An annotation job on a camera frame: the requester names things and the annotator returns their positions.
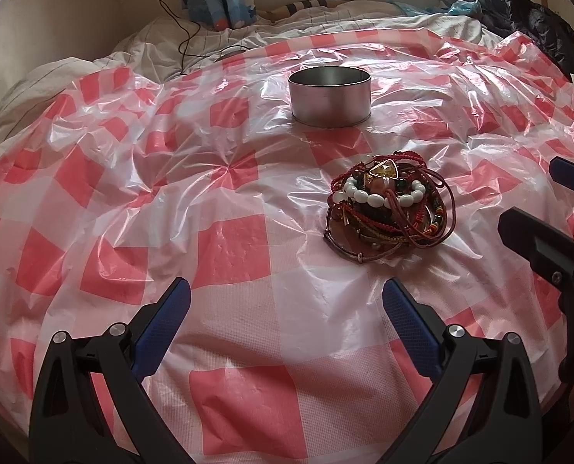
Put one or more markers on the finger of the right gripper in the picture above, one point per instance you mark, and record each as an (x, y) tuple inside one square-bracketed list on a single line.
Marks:
[(562, 171), (550, 254)]

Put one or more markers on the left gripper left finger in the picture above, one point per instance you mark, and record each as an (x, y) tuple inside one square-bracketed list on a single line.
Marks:
[(67, 424)]

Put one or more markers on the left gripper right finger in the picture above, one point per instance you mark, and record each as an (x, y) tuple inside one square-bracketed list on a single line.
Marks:
[(504, 424)]

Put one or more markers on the black down jacket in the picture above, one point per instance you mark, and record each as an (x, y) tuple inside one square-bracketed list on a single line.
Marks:
[(553, 35)]

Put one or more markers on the blue plastic bag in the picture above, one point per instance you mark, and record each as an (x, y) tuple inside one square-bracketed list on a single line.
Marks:
[(467, 8)]

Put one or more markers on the round silver metal tin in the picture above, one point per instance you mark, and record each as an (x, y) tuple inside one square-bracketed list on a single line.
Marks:
[(331, 96)]

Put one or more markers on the red white checkered plastic sheet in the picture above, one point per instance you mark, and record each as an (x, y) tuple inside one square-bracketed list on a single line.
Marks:
[(123, 184)]

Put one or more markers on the striped pillow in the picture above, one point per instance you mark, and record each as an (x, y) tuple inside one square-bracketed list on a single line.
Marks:
[(292, 8)]

